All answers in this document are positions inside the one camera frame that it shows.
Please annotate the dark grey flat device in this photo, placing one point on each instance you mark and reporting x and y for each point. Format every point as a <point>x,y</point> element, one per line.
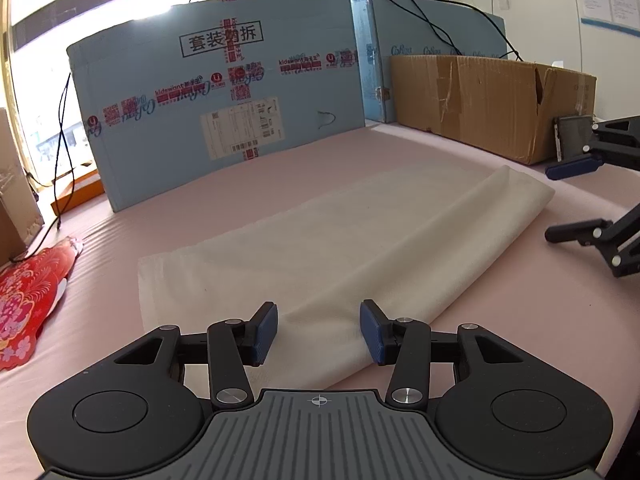
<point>575,135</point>

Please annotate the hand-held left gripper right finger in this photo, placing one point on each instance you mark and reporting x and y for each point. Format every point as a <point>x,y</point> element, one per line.
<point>372,332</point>

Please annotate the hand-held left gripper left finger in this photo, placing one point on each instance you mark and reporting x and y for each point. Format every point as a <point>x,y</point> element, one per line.
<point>265,332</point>

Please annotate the brown cardboard box with tape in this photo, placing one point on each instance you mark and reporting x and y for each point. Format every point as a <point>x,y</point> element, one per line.
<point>475,105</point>

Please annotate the orange flat box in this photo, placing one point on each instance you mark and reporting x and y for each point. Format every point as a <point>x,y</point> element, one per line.
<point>75,195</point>

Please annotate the red printed paper bag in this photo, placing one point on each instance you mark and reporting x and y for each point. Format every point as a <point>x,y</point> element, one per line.
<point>25,300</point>

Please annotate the white fabric shopping bag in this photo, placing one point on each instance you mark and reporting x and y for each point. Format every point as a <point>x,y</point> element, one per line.
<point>325,240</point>

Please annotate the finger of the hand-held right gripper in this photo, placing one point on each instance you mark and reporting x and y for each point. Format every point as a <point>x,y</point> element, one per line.
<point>575,167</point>
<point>575,232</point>

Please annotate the large blue cardboard box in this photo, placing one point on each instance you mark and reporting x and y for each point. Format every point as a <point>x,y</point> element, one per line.
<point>150,160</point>

